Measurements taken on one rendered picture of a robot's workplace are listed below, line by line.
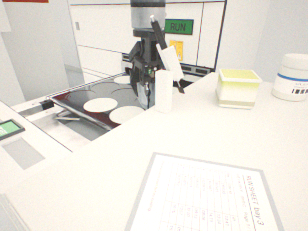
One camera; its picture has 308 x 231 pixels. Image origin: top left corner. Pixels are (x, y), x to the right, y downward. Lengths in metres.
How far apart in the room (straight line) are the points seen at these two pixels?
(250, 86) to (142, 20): 0.26
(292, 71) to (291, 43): 1.62
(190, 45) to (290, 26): 1.49
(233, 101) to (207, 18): 0.34
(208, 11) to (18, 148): 0.61
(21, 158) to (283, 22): 2.07
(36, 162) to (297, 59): 0.53
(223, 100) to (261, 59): 1.77
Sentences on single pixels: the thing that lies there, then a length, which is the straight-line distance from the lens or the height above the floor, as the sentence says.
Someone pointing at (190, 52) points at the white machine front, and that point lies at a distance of 0.72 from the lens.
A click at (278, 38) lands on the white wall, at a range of 2.14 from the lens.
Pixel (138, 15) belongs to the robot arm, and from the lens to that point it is 0.43.
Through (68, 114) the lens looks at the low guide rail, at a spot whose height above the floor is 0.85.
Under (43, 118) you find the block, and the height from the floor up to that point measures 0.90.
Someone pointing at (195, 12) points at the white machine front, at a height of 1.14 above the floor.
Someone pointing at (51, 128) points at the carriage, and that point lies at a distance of 0.56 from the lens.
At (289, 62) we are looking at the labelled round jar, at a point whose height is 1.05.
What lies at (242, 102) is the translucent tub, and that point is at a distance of 0.44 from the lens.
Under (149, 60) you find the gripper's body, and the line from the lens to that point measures 0.42.
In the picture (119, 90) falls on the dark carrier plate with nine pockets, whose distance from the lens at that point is 0.69.
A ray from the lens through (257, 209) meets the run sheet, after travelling 0.25.
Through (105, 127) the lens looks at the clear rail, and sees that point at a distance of 0.47.
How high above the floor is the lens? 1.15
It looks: 29 degrees down
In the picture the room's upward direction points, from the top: straight up
